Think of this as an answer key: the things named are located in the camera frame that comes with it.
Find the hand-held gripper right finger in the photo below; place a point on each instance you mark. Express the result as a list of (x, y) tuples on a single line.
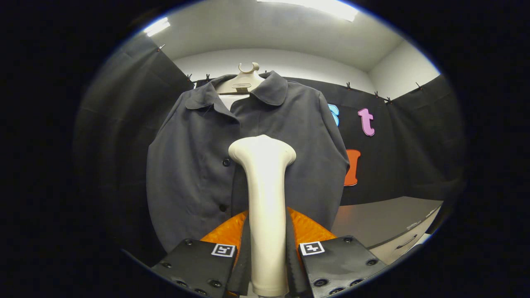
[(293, 265)]

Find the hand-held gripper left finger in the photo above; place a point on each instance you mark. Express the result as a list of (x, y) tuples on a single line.
[(244, 265)]

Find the white garment steamer head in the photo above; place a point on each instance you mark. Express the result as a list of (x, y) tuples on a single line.
[(267, 198)]

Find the dark grey button shirt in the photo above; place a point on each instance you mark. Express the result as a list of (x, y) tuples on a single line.
[(186, 165)]

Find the beige clothes hanger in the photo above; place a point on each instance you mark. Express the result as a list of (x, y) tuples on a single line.
[(242, 80)]

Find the grey top cabinet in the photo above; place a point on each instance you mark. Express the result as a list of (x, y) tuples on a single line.
[(381, 215)]

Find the black backdrop cloth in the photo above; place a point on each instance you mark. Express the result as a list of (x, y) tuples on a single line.
[(124, 124)]

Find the narrow ceiling light panel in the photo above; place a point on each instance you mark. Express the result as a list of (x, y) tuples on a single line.
[(156, 27)]

